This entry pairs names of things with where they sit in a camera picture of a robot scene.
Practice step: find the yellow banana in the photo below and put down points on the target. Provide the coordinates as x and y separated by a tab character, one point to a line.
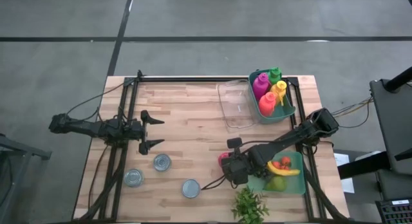
284	172

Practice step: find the white paper sheet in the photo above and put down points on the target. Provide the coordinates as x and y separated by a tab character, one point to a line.
342	159

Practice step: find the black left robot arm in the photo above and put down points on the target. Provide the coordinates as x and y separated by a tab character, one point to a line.
90	127

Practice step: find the grey metal stand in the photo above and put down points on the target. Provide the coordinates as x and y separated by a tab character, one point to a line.
19	150

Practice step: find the green plastic squeeze bottle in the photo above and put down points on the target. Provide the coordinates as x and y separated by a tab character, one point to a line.
274	75

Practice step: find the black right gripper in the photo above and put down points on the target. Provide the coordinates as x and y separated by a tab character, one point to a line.
239	159

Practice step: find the red label tuna can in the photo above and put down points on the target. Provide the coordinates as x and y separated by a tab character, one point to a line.
190	188

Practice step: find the silver tin can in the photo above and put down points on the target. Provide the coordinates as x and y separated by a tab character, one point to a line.
133	178
162	162

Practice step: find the teal plastic bin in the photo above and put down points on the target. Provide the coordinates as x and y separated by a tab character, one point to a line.
284	114
296	185

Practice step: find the dark grey equipment cart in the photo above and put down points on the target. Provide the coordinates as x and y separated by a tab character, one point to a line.
396	121

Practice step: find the red apple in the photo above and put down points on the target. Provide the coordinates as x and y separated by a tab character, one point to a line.
222	158

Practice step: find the clear plastic bin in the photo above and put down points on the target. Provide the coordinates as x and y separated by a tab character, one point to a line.
238	108

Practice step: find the black aluminium table frame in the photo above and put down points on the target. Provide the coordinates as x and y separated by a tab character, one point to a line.
193	79

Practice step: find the green artificial plant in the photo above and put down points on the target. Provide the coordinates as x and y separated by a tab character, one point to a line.
249	206

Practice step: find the red tomato cluster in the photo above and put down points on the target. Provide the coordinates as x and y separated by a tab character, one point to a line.
283	161

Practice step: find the orange plastic squeeze bottle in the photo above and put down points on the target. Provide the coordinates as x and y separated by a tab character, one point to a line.
266	104

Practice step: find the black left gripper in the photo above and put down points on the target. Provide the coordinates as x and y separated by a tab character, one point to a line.
137	132

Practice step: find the green pear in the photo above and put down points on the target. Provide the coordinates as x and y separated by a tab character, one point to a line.
276	184

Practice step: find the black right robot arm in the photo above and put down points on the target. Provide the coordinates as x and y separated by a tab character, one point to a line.
289	137

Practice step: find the blue compartment box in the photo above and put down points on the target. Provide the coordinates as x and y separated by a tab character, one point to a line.
396	214

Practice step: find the pink plastic squeeze bottle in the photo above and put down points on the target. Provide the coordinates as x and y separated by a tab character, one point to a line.
260	87

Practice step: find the yellow plastic squeeze bottle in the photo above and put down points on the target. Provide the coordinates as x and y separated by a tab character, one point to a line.
279	89

